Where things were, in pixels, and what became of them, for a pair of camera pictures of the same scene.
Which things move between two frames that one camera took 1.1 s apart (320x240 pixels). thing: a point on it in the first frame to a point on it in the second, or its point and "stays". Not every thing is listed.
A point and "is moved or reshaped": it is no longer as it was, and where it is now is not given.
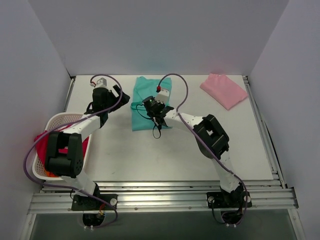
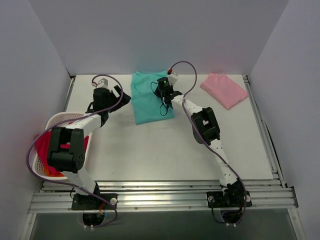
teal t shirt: x=143 y=87 is moved or reshaped
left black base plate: x=82 y=203 stays
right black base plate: x=216 y=200 stays
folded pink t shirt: x=223 y=90 stays
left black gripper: x=116 y=97 stays
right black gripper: x=157 y=115 to x=166 y=96
